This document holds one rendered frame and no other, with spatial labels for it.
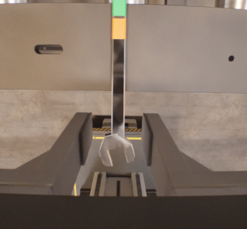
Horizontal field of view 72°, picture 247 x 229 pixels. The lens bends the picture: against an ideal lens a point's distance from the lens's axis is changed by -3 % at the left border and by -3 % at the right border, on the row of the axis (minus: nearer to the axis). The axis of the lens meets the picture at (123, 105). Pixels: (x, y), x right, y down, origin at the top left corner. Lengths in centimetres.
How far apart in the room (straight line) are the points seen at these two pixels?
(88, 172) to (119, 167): 22
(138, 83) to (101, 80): 4
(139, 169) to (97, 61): 117
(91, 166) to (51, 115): 56
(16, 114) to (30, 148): 33
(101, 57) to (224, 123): 159
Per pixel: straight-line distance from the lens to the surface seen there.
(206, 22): 21
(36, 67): 21
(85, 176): 137
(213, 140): 176
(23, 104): 163
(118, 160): 127
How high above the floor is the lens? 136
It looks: 73 degrees down
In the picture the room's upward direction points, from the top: 178 degrees clockwise
